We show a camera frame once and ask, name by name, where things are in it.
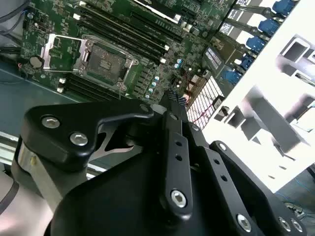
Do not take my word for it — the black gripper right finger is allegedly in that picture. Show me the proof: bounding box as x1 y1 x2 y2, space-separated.
173 98 308 236

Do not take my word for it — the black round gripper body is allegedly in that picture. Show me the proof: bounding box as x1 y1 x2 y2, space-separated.
45 147 238 236

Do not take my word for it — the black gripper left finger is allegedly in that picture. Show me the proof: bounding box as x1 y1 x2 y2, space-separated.
21 89 194 219

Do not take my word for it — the metal socket cover frame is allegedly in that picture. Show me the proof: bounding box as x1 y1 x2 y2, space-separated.
42 32 89 74

